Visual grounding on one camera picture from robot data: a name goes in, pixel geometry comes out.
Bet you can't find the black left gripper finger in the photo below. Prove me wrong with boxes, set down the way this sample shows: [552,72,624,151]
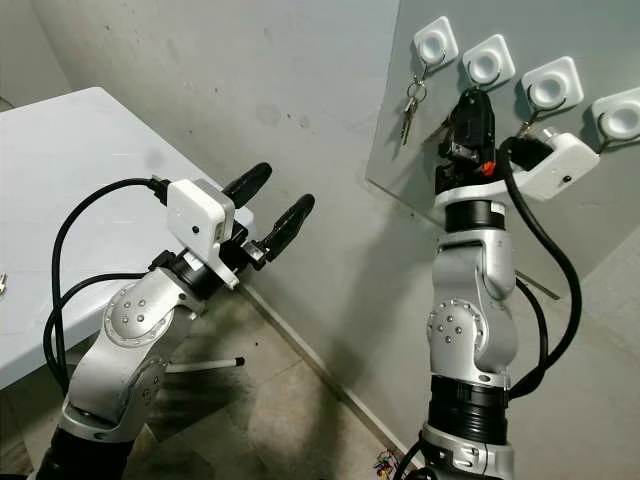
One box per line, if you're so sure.
[257,194,316,263]
[223,162,273,201]

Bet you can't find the small colourful object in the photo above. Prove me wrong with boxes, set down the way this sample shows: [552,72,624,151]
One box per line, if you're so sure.
[372,450,401,479]

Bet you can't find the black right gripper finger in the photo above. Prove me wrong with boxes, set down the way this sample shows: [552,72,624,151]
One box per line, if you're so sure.
[452,88,497,143]

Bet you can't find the grey glossy wall panel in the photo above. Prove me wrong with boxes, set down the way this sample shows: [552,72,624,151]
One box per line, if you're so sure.
[365,0,640,301]

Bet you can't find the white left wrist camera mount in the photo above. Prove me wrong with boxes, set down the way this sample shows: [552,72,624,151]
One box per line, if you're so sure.
[165,178,256,291]

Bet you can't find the white square wall hook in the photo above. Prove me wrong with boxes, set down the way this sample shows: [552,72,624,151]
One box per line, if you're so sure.
[590,87,640,141]
[520,56,583,111]
[463,34,517,89]
[412,15,461,69]

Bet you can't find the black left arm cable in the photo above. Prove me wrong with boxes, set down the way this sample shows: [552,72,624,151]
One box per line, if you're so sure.
[45,177,173,401]
[45,265,166,346]

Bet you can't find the silver key bunch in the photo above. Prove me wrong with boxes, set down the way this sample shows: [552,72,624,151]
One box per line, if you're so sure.
[395,65,429,148]

